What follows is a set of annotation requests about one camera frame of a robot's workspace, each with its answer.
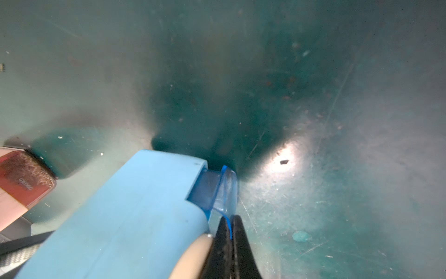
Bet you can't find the dark green table mat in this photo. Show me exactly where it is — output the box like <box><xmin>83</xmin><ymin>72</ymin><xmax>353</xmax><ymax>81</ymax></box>
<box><xmin>1</xmin><ymin>1</ymin><xmax>446</xmax><ymax>279</ymax></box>

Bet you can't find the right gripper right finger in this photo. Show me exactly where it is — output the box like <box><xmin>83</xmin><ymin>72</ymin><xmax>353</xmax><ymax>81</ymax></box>
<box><xmin>231</xmin><ymin>215</ymin><xmax>262</xmax><ymax>279</ymax></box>

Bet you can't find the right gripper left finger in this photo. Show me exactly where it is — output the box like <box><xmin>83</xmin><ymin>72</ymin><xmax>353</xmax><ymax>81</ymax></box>
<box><xmin>199</xmin><ymin>216</ymin><xmax>233</xmax><ymax>279</ymax></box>

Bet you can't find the blue sharpener back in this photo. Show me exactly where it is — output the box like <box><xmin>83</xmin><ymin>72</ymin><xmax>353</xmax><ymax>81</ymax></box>
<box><xmin>17</xmin><ymin>150</ymin><xmax>209</xmax><ymax>279</ymax></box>

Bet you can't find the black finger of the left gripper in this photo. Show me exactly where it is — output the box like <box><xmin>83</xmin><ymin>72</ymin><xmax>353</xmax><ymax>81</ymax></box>
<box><xmin>1</xmin><ymin>231</ymin><xmax>53</xmax><ymax>277</ymax></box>

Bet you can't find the pink sharpener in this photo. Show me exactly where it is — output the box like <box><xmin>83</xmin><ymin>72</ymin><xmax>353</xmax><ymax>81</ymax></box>
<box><xmin>1</xmin><ymin>146</ymin><xmax>57</xmax><ymax>230</ymax></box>

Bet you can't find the clear blue tray back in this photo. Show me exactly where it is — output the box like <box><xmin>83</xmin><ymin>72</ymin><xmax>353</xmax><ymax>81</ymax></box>
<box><xmin>187</xmin><ymin>166</ymin><xmax>238</xmax><ymax>234</ymax></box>

